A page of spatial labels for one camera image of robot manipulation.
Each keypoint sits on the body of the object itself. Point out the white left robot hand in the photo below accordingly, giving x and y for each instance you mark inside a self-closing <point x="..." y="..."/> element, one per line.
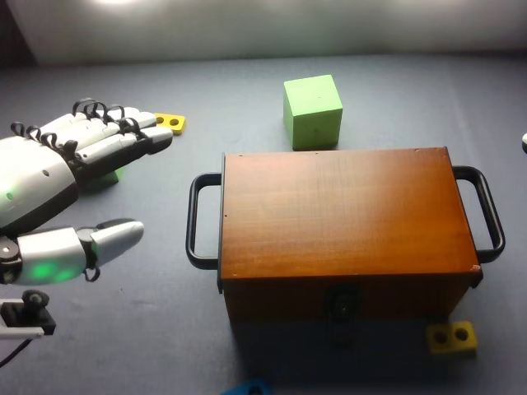
<point x="33" y="177"/>

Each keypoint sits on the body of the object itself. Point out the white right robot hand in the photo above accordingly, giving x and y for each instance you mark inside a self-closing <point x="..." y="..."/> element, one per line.
<point x="525" y="142"/>

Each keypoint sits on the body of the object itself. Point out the yellow block with two holes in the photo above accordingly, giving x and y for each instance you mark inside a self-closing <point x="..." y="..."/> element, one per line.
<point x="453" y="337"/>
<point x="173" y="123"/>

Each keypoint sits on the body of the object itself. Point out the small green block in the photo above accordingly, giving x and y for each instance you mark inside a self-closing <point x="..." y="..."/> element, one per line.
<point x="111" y="177"/>

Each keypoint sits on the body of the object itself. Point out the grey table cloth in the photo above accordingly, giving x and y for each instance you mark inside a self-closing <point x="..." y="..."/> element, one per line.
<point x="136" y="329"/>

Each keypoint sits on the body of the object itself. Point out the large light green cube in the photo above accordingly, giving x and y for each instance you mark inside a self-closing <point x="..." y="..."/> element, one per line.
<point x="313" y="111"/>

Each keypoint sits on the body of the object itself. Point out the blue block with hole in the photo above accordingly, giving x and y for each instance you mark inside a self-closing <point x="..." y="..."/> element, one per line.
<point x="249" y="388"/>

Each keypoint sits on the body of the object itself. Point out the white wrist bracket black knob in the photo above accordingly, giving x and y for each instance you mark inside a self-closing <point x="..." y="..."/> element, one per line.
<point x="37" y="325"/>

